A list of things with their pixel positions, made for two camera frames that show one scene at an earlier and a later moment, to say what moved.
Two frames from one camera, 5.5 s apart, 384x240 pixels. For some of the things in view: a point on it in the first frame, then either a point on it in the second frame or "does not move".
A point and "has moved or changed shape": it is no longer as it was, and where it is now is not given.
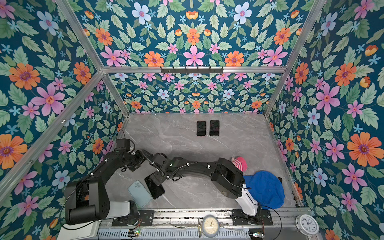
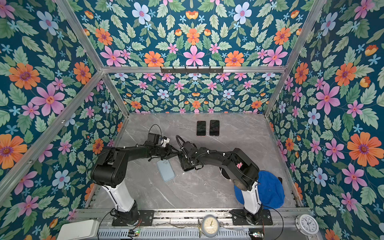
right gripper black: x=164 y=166 -> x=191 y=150
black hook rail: x=191 y=71 does not move
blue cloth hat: x=267 y=189 does not move
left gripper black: x=140 y=159 -> x=168 y=152
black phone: x=155 y=191 has moved or changed shape
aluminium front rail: x=198 y=215 does not move
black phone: x=214 y=127 does not move
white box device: x=82 y=231 does not move
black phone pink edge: x=201 y=128 does not move
